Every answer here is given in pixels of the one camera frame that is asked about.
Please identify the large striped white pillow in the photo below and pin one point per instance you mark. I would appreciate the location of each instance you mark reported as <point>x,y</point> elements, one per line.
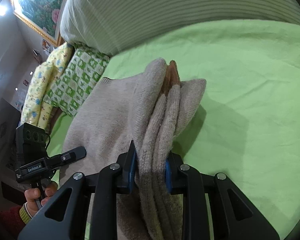
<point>112,26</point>

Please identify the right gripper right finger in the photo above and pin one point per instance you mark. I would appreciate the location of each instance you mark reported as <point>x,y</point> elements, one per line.
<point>213,206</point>

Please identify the yellow cartoon print blanket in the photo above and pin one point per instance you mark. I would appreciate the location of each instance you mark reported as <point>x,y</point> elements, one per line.
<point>35,111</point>

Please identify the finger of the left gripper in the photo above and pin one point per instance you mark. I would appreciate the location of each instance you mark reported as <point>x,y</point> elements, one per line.
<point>68,157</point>

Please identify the person's left hand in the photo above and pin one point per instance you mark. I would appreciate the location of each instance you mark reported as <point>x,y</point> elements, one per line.
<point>32,195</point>

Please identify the beige knit sweater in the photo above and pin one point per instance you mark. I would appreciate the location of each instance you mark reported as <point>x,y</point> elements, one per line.
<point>148,110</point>

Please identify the red sleeve with striped cuff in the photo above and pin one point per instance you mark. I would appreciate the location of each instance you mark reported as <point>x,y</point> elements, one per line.
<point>13,221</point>

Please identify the light green bed sheet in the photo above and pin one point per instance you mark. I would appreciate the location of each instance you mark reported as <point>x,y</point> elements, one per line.
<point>247,124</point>

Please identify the black camera box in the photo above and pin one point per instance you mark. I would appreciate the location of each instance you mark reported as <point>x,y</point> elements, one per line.
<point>31,142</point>

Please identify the green white checkered pillow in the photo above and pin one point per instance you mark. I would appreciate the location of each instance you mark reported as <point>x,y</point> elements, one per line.
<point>81,75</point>

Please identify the gold framed floral painting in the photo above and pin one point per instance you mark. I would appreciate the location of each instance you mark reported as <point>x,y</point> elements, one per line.
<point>43,16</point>

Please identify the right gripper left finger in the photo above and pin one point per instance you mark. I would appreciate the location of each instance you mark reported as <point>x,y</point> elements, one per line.
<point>85,200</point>

